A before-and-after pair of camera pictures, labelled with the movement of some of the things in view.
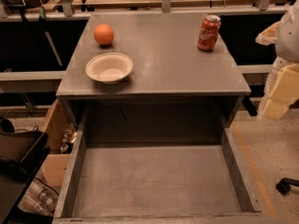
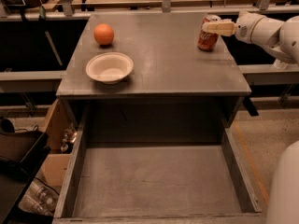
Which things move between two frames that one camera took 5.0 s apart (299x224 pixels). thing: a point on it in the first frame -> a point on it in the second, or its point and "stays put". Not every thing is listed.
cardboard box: [63, 133] stays put
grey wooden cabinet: [174, 83] stays put
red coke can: [208, 34] stays put
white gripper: [288, 37] -> [245, 26]
